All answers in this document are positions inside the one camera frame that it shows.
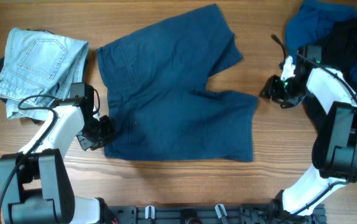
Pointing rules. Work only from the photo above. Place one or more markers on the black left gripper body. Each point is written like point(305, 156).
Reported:
point(96, 133)

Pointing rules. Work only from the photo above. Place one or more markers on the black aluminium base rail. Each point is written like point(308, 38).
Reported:
point(243, 214)

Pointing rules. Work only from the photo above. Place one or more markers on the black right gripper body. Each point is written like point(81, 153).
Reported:
point(286, 93)

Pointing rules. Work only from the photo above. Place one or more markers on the light blue denim jeans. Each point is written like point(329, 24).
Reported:
point(37, 66)

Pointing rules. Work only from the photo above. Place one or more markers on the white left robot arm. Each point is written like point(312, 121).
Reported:
point(34, 184)

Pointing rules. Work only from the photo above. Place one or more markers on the black garment in pile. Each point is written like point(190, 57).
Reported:
point(339, 50)

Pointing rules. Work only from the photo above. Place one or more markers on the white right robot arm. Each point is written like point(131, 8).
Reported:
point(334, 153)

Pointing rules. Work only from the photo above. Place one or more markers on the dark blue shorts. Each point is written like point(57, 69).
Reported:
point(156, 79)

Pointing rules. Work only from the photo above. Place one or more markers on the blue garment in pile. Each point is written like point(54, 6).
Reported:
point(315, 20)

